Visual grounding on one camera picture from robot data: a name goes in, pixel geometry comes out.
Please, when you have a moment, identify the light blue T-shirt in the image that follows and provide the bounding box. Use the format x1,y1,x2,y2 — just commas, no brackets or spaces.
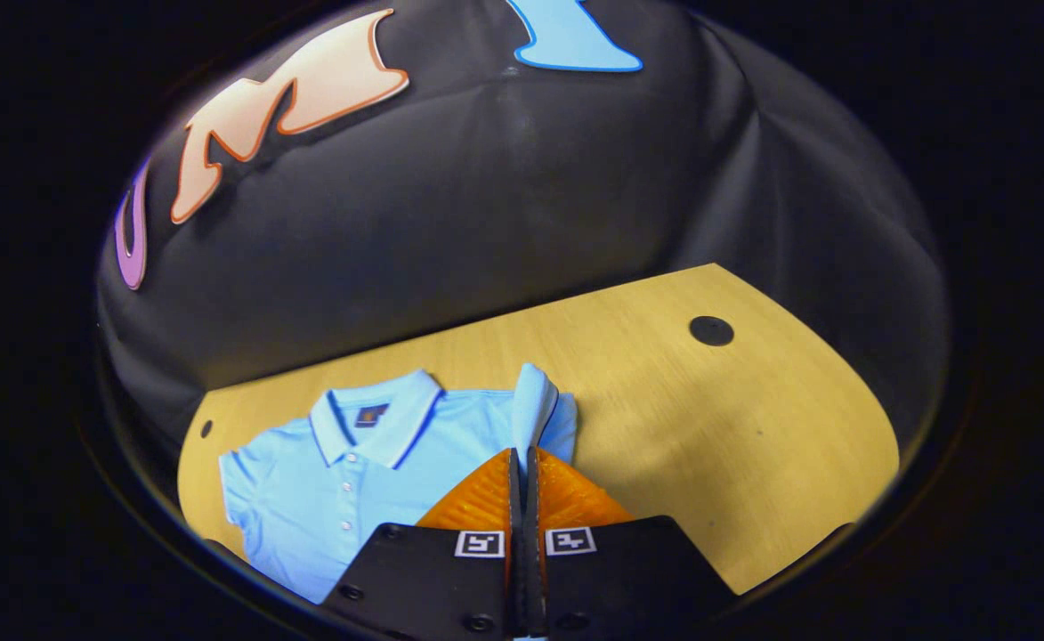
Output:
219,362,579,604

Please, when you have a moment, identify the black backdrop cloth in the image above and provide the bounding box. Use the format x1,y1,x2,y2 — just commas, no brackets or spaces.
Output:
94,0,950,464

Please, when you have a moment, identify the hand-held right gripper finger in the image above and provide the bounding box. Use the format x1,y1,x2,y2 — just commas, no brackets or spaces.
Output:
321,448,524,641
526,447,736,641

